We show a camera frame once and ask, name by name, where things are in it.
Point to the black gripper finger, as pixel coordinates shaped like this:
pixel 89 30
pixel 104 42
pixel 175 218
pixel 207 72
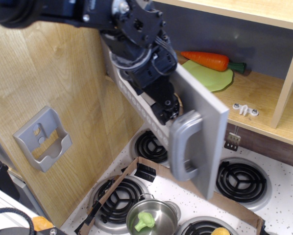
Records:
pixel 166 108

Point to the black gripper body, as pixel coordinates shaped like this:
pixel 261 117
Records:
pixel 160 87

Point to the grey microwave door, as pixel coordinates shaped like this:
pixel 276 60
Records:
pixel 194 139

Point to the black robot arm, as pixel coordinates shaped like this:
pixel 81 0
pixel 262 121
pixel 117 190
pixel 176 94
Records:
pixel 133 30

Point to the wooden microwave cabinet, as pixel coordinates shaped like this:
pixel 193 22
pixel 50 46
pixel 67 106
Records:
pixel 257 32

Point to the back left stove burner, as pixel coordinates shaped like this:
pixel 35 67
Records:
pixel 145 144

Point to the stove burner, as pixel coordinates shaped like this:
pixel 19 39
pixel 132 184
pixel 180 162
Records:
pixel 111 217
pixel 145 144
pixel 245 182
pixel 203 225

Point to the green plastic plate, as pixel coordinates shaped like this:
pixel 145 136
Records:
pixel 213 80

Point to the black tape piece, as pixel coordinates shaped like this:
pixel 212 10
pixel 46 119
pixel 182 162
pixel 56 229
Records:
pixel 145 172

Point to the orange toy carrot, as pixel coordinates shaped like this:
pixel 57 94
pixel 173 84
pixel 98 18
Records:
pixel 213 61

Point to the small hanging metal grater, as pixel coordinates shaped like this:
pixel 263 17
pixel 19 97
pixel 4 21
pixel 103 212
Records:
pixel 232 140

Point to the brown cardboard barrier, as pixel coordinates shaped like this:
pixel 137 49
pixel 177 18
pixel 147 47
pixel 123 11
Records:
pixel 187 196

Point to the white door latch clip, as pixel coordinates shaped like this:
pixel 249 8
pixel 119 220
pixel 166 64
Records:
pixel 245 109

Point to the stainless steel pot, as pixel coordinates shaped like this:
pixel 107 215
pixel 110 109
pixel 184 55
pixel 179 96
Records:
pixel 166 215

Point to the back right stove burner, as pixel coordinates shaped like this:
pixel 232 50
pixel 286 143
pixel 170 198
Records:
pixel 245 182

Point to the green toy broccoli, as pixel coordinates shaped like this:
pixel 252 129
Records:
pixel 145 220

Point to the front right stove burner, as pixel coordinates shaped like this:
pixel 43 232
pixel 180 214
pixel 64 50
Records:
pixel 203 225

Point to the front left stove burner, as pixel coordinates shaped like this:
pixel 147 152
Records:
pixel 111 217

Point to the yellow toy fruit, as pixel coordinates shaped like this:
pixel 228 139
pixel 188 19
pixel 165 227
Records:
pixel 220 231

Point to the orange toy bread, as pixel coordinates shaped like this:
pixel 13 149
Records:
pixel 40 223

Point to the grey wall phone holder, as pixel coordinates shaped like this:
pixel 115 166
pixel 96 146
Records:
pixel 36 131

